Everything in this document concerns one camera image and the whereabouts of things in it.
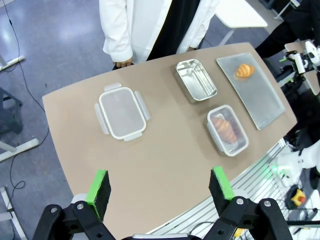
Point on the white metal table foot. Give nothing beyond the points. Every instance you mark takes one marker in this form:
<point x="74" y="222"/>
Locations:
<point x="12" y="62"/>
<point x="20" y="149"/>
<point x="10" y="215"/>

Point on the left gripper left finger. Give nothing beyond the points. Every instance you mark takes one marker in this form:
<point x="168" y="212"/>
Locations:
<point x="75" y="222"/>

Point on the translucent plastic clip lid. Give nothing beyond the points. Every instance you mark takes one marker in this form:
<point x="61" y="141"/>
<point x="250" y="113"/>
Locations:
<point x="122" y="112"/>
<point x="240" y="140"/>

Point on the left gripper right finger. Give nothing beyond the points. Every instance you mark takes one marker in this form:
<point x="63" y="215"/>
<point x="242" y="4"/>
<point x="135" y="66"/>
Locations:
<point x="240" y="217"/>

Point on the person in white shirt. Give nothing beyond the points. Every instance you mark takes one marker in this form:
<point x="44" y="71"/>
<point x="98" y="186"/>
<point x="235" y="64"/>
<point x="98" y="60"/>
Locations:
<point x="120" y="25"/>

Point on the large white table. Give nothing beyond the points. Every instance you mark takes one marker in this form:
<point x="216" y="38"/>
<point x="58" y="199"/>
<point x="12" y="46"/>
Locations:
<point x="240" y="12"/>

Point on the golden croissant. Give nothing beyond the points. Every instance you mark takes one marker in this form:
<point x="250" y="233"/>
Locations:
<point x="225" y="128"/>
<point x="245" y="70"/>

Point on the black metal stool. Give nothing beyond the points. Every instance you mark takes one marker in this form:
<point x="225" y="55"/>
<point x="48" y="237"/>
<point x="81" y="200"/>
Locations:
<point x="10" y="117"/>

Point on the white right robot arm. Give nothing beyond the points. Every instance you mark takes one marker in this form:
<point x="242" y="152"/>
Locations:
<point x="310" y="155"/>

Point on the person in black clothing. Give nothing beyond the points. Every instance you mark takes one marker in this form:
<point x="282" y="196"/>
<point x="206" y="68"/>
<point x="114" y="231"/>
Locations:
<point x="287" y="30"/>

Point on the perforated metal baking tray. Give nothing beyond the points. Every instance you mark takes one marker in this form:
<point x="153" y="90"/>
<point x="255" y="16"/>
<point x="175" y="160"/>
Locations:
<point x="260" y="100"/>

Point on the aluminium profile frame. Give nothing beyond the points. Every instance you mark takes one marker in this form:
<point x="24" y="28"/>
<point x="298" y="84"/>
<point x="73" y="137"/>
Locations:
<point x="250" y="180"/>

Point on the yellow emergency stop button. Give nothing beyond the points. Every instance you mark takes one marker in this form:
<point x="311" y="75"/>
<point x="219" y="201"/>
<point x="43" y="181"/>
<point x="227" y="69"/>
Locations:
<point x="298" y="197"/>

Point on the person's left hand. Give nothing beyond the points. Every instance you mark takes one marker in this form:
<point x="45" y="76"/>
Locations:
<point x="192" y="49"/>

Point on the white robot with green parts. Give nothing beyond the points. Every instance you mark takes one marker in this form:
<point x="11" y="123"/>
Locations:
<point x="298" y="61"/>

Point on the person's right hand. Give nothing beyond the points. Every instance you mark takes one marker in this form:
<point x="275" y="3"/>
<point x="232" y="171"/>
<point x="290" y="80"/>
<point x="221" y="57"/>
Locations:
<point x="123" y="63"/>

